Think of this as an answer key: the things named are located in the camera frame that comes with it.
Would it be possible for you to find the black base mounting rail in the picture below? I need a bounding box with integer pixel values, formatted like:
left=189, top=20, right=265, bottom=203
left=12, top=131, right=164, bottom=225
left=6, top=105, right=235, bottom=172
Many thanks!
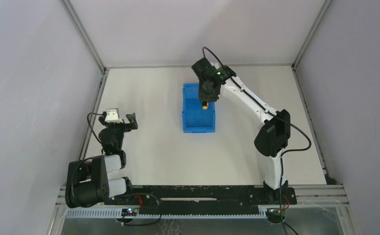
left=104, top=185, right=297, bottom=217

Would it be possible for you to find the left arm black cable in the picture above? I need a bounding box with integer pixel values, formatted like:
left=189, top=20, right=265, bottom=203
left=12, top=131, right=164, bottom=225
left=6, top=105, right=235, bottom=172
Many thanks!
left=87, top=112, right=108, bottom=153

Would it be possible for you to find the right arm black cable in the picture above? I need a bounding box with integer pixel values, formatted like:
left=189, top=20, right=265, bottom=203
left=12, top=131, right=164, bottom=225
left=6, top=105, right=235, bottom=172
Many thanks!
left=202, top=47, right=312, bottom=235

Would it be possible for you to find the aluminium frame rail right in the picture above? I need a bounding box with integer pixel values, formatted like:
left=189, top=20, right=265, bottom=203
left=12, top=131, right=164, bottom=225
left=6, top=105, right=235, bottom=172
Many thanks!
left=291, top=0, right=337, bottom=185

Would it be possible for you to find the white slotted cable duct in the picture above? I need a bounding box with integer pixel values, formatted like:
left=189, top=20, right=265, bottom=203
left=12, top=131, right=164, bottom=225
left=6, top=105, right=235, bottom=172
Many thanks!
left=66, top=208, right=123, bottom=218

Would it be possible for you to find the aluminium frame rail left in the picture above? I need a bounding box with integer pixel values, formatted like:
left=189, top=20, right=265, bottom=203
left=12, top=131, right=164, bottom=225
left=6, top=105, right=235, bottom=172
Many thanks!
left=59, top=0, right=109, bottom=161

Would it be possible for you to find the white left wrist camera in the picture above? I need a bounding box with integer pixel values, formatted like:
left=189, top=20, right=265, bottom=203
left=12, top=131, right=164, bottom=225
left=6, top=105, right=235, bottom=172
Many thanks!
left=104, top=108, right=123, bottom=123

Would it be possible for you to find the small circuit board with leds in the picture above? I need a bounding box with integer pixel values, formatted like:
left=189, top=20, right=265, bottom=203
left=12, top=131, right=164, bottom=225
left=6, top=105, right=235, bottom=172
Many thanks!
left=121, top=208, right=138, bottom=217

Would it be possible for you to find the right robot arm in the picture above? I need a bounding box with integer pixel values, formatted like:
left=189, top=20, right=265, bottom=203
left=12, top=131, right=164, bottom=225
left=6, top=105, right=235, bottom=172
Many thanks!
left=191, top=58, right=291, bottom=198

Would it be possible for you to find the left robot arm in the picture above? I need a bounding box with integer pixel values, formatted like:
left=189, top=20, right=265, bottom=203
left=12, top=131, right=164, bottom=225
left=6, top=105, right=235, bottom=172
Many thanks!
left=65, top=110, right=138, bottom=208

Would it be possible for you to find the blue plastic bin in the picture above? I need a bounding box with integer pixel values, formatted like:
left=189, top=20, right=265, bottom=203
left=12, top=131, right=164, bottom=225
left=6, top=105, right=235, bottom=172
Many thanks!
left=182, top=83, right=216, bottom=133

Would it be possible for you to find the black yellow screwdriver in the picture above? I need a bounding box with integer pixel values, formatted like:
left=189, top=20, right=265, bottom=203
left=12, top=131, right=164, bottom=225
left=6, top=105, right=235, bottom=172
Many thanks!
left=201, top=101, right=209, bottom=110

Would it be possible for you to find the aluminium frame rail back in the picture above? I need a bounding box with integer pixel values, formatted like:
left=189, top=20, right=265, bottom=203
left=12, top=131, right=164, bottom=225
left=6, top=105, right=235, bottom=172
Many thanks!
left=106, top=63, right=293, bottom=70

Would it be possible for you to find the aluminium frame rail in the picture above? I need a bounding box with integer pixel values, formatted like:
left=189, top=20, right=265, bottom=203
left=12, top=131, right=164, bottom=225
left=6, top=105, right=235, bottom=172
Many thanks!
left=106, top=63, right=293, bottom=70
left=59, top=0, right=109, bottom=161
left=291, top=0, right=337, bottom=185

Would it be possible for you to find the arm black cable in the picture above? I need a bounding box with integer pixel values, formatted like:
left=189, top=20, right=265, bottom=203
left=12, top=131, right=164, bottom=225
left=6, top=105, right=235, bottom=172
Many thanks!
left=87, top=112, right=108, bottom=153
left=202, top=47, right=312, bottom=235

